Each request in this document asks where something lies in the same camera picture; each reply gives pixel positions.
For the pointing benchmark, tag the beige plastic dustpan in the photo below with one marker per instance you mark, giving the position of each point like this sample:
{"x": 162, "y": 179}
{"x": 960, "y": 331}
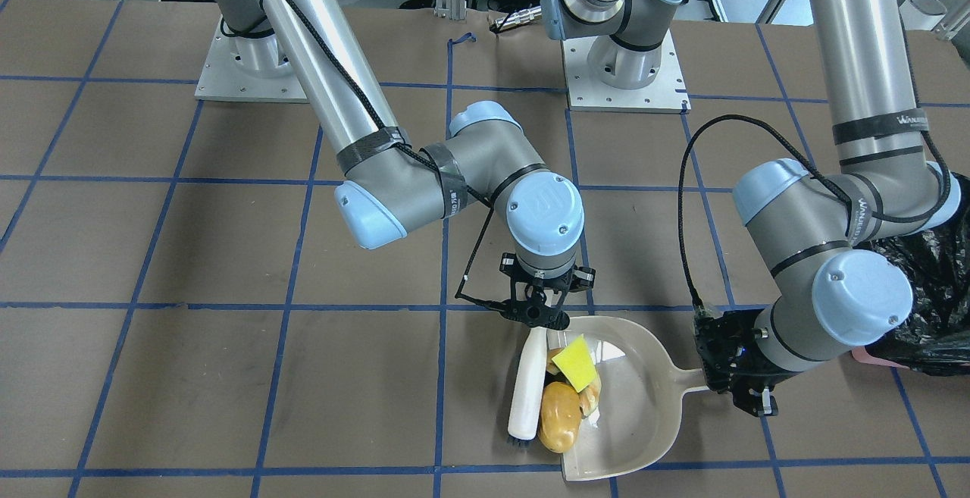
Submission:
{"x": 641, "y": 406}

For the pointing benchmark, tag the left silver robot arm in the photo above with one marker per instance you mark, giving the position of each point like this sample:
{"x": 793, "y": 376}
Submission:
{"x": 834, "y": 296}

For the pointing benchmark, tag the pale bread slice toy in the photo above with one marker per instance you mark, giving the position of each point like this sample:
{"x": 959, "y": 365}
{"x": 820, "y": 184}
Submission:
{"x": 588, "y": 397}

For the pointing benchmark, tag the black lined trash bin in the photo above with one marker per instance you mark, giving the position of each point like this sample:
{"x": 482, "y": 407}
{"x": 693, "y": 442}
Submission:
{"x": 935, "y": 337}

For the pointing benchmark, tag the yellow sponge piece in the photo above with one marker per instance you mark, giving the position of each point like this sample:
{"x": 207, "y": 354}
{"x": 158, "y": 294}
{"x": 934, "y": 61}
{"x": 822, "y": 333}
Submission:
{"x": 576, "y": 363}

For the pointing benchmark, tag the orange potato-like toy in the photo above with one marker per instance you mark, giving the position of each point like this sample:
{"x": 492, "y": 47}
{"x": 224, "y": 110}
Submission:
{"x": 560, "y": 417}

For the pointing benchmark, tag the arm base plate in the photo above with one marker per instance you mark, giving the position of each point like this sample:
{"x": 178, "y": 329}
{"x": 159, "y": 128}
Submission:
{"x": 264, "y": 70}
{"x": 602, "y": 76}

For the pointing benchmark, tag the beige hand brush black bristles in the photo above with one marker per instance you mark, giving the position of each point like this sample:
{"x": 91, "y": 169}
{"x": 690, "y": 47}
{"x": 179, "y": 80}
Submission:
{"x": 528, "y": 389}

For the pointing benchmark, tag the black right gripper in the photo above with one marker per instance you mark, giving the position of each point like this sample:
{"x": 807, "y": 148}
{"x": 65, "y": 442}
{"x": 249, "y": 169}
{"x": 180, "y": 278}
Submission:
{"x": 581, "y": 277}

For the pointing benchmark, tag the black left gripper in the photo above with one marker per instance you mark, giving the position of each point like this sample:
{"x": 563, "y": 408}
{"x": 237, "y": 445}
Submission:
{"x": 741, "y": 365}

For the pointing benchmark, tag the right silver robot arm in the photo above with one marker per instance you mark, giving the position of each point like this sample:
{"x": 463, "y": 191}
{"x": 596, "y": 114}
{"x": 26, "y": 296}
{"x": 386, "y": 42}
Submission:
{"x": 391, "y": 189}

